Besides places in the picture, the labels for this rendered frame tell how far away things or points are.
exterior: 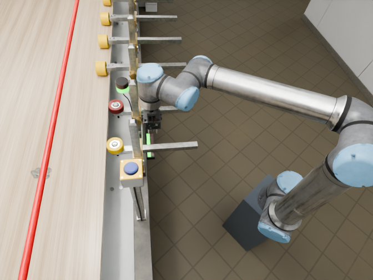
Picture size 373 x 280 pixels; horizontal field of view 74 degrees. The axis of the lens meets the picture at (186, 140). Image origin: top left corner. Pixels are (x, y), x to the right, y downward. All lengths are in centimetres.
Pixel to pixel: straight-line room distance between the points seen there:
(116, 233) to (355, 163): 107
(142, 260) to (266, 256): 111
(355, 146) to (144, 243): 94
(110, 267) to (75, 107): 81
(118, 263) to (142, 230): 19
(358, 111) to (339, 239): 167
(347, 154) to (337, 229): 171
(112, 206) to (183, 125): 127
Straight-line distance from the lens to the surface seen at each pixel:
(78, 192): 117
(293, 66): 347
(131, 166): 80
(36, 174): 126
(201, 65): 92
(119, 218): 138
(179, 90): 83
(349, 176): 80
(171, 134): 235
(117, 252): 135
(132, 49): 138
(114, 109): 137
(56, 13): 215
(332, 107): 87
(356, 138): 79
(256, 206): 150
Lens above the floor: 194
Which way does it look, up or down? 56 degrees down
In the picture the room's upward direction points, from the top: 9 degrees clockwise
